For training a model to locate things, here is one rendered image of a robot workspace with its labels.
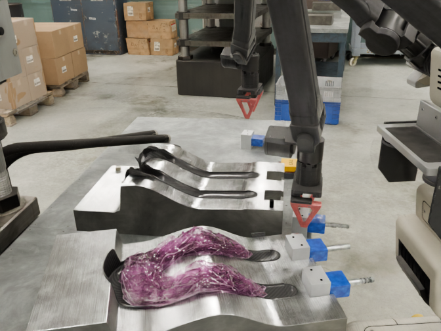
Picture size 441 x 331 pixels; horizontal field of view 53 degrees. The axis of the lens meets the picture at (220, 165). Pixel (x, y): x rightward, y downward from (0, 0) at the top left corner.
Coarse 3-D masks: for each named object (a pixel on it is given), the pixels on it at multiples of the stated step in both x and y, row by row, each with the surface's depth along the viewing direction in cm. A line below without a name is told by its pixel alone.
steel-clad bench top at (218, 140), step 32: (128, 128) 177; (160, 128) 176; (192, 128) 176; (224, 128) 175; (256, 128) 174; (96, 160) 149; (128, 160) 148; (224, 160) 146; (256, 160) 146; (64, 192) 128; (288, 192) 125; (32, 224) 113; (64, 224) 112; (288, 224) 110; (0, 256) 100; (32, 256) 100; (0, 288) 90; (32, 288) 90; (0, 320) 82
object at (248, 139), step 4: (244, 132) 155; (248, 132) 155; (252, 132) 155; (244, 136) 153; (248, 136) 153; (252, 136) 154; (256, 136) 155; (260, 136) 155; (264, 136) 155; (244, 140) 154; (248, 140) 153; (252, 140) 153; (256, 140) 153; (260, 140) 152; (244, 144) 154; (248, 144) 154; (252, 144) 154; (256, 144) 153; (260, 144) 153; (244, 148) 155; (248, 148) 154
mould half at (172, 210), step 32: (160, 160) 114; (192, 160) 122; (96, 192) 115; (128, 192) 103; (160, 192) 102; (96, 224) 108; (128, 224) 106; (160, 224) 105; (192, 224) 104; (224, 224) 102; (256, 224) 101
